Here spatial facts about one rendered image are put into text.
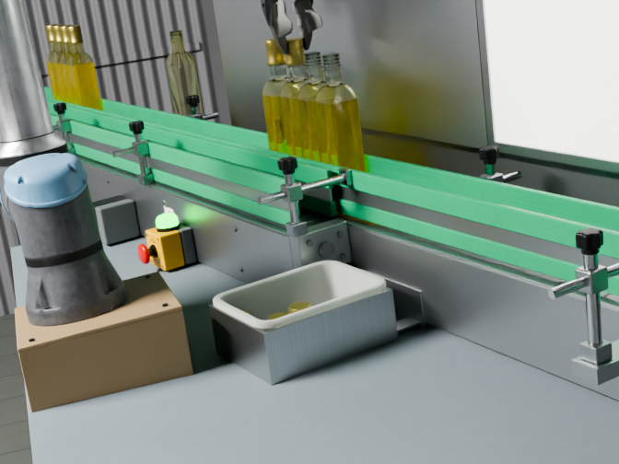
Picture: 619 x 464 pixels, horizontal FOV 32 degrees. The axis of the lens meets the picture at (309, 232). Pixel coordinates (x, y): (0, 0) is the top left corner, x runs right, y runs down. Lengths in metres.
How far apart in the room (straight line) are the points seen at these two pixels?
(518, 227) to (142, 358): 0.56
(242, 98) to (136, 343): 0.99
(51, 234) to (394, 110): 0.65
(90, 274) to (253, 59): 0.89
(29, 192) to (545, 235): 0.73
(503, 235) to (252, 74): 1.03
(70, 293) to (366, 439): 0.51
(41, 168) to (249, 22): 0.86
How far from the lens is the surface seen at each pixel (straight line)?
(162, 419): 1.51
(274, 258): 1.83
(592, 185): 1.64
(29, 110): 1.75
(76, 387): 1.61
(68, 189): 1.62
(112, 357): 1.60
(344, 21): 2.00
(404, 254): 1.67
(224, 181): 1.98
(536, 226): 1.45
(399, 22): 1.87
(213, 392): 1.56
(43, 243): 1.63
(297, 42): 1.92
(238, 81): 2.47
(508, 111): 1.69
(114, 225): 2.34
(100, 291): 1.64
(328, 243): 1.76
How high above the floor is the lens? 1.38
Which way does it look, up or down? 17 degrees down
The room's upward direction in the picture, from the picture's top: 8 degrees counter-clockwise
